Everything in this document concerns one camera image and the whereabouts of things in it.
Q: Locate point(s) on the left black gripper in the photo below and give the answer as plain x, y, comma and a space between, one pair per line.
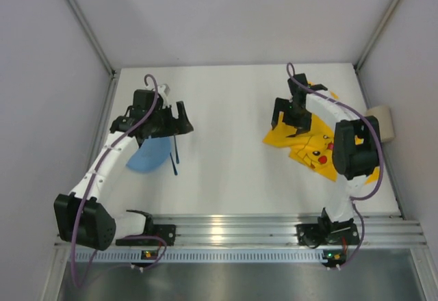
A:
170, 122

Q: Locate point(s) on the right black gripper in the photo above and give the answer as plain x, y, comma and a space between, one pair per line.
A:
295, 116

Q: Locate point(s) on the yellow Pikachu cloth placemat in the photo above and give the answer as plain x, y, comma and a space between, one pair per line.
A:
304, 147

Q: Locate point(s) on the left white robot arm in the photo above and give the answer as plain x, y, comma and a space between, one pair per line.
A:
140, 141

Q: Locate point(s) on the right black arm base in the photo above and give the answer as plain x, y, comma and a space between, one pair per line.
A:
327, 233

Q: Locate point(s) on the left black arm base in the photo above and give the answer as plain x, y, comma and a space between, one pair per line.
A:
158, 235

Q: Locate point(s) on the blue metallic spoon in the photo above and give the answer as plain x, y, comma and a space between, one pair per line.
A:
176, 150

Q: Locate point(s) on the light blue plate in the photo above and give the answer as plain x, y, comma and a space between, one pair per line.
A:
150, 156

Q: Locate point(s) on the blue metallic fork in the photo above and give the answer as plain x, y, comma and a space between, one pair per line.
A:
174, 166

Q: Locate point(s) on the beige paper cup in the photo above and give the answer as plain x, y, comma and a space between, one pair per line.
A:
383, 114

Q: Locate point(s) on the left aluminium frame post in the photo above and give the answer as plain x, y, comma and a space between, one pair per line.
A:
91, 37

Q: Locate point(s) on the aluminium mounting rail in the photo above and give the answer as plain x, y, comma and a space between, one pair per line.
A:
278, 231

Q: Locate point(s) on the perforated cable duct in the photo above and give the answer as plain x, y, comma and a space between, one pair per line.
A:
212, 256

